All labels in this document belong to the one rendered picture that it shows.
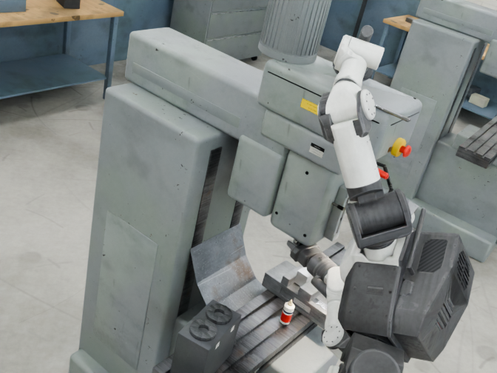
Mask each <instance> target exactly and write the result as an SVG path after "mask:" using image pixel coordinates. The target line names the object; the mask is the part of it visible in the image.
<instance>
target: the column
mask: <svg viewBox="0 0 497 373"><path fill-rule="evenodd" d="M238 143H239V141H238V140H237V139H235V138H233V137H231V136H230V135H228V134H226V133H224V132H222V131H220V130H219V129H217V128H215V127H213V126H212V125H210V124H207V123H206V122H204V121H202V120H200V119H199V118H196V117H195V116H193V115H191V114H189V113H188V112H186V111H184V110H182V109H181V108H179V107H176V106H175V105H173V104H171V103H169V102H168V101H165V100H164V99H162V98H160V97H158V96H156V95H155V94H153V93H151V92H150V91H148V90H145V89H144V88H142V87H140V86H138V85H137V84H134V83H133V82H132V83H128V84H122V85H118V86H114V87H108V88H107V89H106V92H105V99H104V113H103V121H102V128H101V142H100V149H99V156H98V170H97V178H96V185H95V198H94V206H93V214H92V227H91V234H90V242H89V255H88V263H87V276H86V284H85V291H84V305H83V312H82V320H81V333H80V341H79V348H78V350H79V349H83V350H84V351H85V352H86V353H87V354H88V355H89V356H90V357H92V358H93V359H94V360H95V361H96V362H98V363H99V364H100V365H101V366H102V367H103V368H105V369H106V370H107V371H108V372H109V373H152V369H153V367H154V366H156V365H157V364H159V363H160V362H161V361H163V360H165V359H166V358H167V357H168V356H169V349H170V345H171V341H172V334H173V330H174V326H175V320H176V318H177V317H179V316H180V315H182V314H183V313H184V312H187V311H188V309H190V308H192V307H193V306H195V305H197V304H198V303H200V302H201V301H203V297H202V295H201V293H200V290H199V288H198V286H197V283H196V278H195V271H194V267H193V263H192V256H191V252H190V249H191V248H193V247H195V246H197V245H199V244H201V243H202V242H204V241H207V240H208V239H210V238H212V237H214V236H215V235H218V234H220V233H221V232H224V231H226V230H227V229H230V228H232V227H233V226H236V225H238V224H239V223H240V224H241V228H242V233H243V235H244V232H245V228H246V223H247V220H248V216H249V211H250V209H249V208H248V207H247V206H245V205H243V204H241V203H240V202H238V201H236V200H235V199H233V198H232V197H230V196H229V195H228V188H229V182H230V179H231V173H232V170H233V166H234V160H235V156H236V153H237V147H238Z"/></svg>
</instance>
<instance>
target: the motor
mask: <svg viewBox="0 0 497 373"><path fill-rule="evenodd" d="M331 1H332V0H268V6H267V9H266V15H265V18H264V22H263V28H262V32H261V36H260V40H259V44H258V48H259V50H260V52H261V53H263V54H265V55H266V56H268V57H270V58H273V59H276V60H278V61H282V62H285V63H289V64H301V65H305V64H312V63H314V62H315V61H316V57H317V52H318V49H319V46H320V41H321V38H322V34H323V30H324V27H325V23H326V19H327V17H328V11H329V9H330V6H331Z"/></svg>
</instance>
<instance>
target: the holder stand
mask: <svg viewBox="0 0 497 373"><path fill-rule="evenodd" d="M241 316H242V315H241V314H239V313H237V312H236V311H234V310H232V309H230V308H229V307H227V306H224V305H223V304H221V303H219V302H217V301H216V300H212V301H211V302H210V303H208V304H207V305H206V306H205V307H204V308H203V309H202V310H201V311H200V312H199V313H198V314H197V315H196V316H195V317H194V318H193V319H192V320H191V321H190V322H189V323H187V324H186V325H185V326H184V327H183V328H182V329H181V330H180V331H179V332H178V334H177V340H176V344H175V351H174V355H173V358H172V365H171V369H170V373H215V372H216V371H217V370H218V369H219V368H220V366H221V365H222V364H223V363H224V362H225V360H226V359H227V358H228V357H229V355H230V354H231V352H232V349H233V346H234V341H235V338H236V335H237V330H238V327H239V324H240V319H241Z"/></svg>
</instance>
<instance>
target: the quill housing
mask: <svg viewBox="0 0 497 373"><path fill-rule="evenodd" d="M344 183H345V182H344V180H343V177H342V175H337V174H335V173H333V172H331V171H329V170H327V169H326V168H324V167H321V166H320V165H318V164H315V163H314V162H313V161H310V160H308V159H307V158H304V157H302V156H301V155H299V154H297V153H295V152H293V151H291V150H290V151H289V153H288V157H287V160H286V163H285V168H284V170H283V176H282V178H281V182H280V186H279V189H278V193H277V197H276V201H275V203H274V208H273V211H272V214H271V224H272V225H273V226H274V227H276V228H277V229H279V230H280V231H282V232H284V233H285V234H287V235H289V236H290V237H292V238H293V239H295V240H297V241H299V242H300V243H302V244H303V245H306V246H311V245H313V244H315V243H316V242H318V241H320V240H321V239H323V238H324V236H323V235H324V233H325V229H326V226H327V224H328V220H329V218H330V215H331V211H332V209H333V206H334V205H333V204H332V202H335V199H336V196H337V193H338V190H339V187H340V186H342V185H343V184H344Z"/></svg>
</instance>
